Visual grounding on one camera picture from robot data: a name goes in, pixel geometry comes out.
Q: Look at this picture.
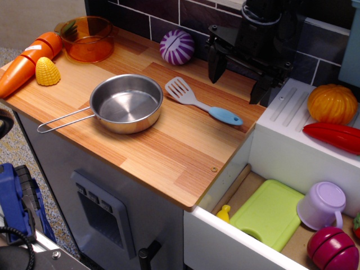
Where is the lilac plastic cup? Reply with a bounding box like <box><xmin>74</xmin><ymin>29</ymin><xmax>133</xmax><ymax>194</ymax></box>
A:
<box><xmin>297</xmin><ymin>181</ymin><xmax>346</xmax><ymax>231</ymax></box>

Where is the toy oven door panel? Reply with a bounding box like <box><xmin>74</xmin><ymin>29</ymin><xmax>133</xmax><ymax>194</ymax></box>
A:
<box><xmin>71</xmin><ymin>171</ymin><xmax>135</xmax><ymax>260</ymax></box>

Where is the yellow toy corn piece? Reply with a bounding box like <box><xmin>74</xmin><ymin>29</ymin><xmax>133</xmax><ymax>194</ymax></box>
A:
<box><xmin>35</xmin><ymin>57</ymin><xmax>61</xmax><ymax>86</ymax></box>

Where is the black cable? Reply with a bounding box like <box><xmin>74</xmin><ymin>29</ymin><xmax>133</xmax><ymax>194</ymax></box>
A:
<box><xmin>0</xmin><ymin>226</ymin><xmax>36</xmax><ymax>270</ymax></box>

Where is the blue clamp tool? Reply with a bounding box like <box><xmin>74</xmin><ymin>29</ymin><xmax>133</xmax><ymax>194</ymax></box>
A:
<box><xmin>1</xmin><ymin>163</ymin><xmax>56</xmax><ymax>242</ymax></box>

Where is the orange transparent plastic pot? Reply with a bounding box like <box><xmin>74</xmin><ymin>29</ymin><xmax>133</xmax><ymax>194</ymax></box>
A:
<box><xmin>54</xmin><ymin>16</ymin><xmax>118</xmax><ymax>63</ymax></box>

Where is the orange toy pumpkin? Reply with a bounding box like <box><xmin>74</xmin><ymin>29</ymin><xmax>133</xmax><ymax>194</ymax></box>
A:
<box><xmin>307</xmin><ymin>84</ymin><xmax>358</xmax><ymax>125</ymax></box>

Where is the small yellow toy piece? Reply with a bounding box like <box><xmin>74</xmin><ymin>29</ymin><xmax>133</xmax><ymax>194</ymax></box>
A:
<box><xmin>216</xmin><ymin>205</ymin><xmax>231</xmax><ymax>223</ymax></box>

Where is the small stainless steel pan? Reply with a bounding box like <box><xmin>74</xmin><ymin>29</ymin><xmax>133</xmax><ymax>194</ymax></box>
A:
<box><xmin>37</xmin><ymin>74</ymin><xmax>164</xmax><ymax>134</ymax></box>

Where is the orange toy carrot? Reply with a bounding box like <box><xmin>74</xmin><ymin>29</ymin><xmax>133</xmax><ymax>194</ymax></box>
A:
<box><xmin>1</xmin><ymin>32</ymin><xmax>62</xmax><ymax>99</ymax></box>

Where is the grey spatula with blue handle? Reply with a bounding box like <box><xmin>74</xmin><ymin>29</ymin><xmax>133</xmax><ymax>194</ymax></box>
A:
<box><xmin>165</xmin><ymin>76</ymin><xmax>243</xmax><ymax>126</ymax></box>

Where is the purple white toy onion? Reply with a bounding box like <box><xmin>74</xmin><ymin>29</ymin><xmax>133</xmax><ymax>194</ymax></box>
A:
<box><xmin>160</xmin><ymin>29</ymin><xmax>195</xmax><ymax>66</ymax></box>

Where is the magenta toy fruit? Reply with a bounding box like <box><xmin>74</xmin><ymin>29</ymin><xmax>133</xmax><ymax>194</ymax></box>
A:
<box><xmin>307</xmin><ymin>227</ymin><xmax>359</xmax><ymax>269</ymax></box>

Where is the black oven door handle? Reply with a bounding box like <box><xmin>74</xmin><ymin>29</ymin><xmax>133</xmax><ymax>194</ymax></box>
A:
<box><xmin>138</xmin><ymin>240</ymin><xmax>161</xmax><ymax>270</ymax></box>

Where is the red toy chili pepper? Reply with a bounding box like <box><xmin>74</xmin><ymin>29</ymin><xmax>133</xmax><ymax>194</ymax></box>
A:
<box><xmin>303</xmin><ymin>123</ymin><xmax>359</xmax><ymax>155</ymax></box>

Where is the green plastic cutting board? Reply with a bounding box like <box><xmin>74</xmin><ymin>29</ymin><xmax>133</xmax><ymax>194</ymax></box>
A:
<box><xmin>229</xmin><ymin>179</ymin><xmax>304</xmax><ymax>252</ymax></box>

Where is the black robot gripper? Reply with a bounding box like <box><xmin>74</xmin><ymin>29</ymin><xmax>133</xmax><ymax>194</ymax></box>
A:
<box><xmin>206</xmin><ymin>16</ymin><xmax>296</xmax><ymax>104</ymax></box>

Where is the white toy sink unit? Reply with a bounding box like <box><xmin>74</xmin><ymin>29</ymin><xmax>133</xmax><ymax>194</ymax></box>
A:
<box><xmin>183</xmin><ymin>79</ymin><xmax>359</xmax><ymax>269</ymax></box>

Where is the red toy strawberry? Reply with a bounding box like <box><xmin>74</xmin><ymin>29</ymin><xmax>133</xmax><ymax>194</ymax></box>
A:
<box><xmin>353</xmin><ymin>212</ymin><xmax>360</xmax><ymax>239</ymax></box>

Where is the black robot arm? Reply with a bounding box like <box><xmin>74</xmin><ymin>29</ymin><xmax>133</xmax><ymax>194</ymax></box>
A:
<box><xmin>206</xmin><ymin>1</ymin><xmax>300</xmax><ymax>104</ymax></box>

